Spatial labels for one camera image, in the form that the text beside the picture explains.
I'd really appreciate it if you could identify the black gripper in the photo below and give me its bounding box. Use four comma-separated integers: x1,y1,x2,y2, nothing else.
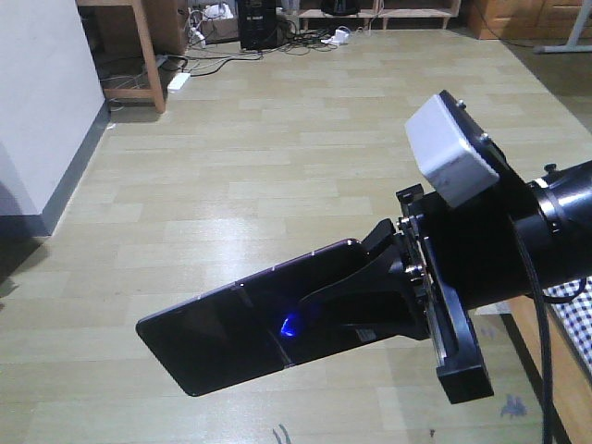
295,183,528,404

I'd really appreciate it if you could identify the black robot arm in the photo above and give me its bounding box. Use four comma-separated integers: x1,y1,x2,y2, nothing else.
298,143,591,403

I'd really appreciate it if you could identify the black computer tower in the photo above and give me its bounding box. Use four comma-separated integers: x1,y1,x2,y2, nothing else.
238,0,278,50

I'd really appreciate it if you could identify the white power strip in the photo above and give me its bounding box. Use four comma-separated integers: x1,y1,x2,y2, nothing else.
167,72,191,93

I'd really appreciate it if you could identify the wooden shelf unit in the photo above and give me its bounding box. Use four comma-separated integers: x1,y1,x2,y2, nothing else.
76,0,190,113

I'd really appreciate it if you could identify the black foldable phone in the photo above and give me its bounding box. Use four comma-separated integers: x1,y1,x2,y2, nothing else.
136,239,377,396

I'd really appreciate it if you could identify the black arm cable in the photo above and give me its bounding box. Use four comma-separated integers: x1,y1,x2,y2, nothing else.
512,221,592,444

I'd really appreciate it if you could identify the wooden cabinet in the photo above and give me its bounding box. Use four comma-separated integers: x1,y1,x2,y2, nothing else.
467,0,583,40

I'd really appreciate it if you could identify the checkered quilt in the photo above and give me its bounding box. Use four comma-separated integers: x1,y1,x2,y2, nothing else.
544,277,591,376

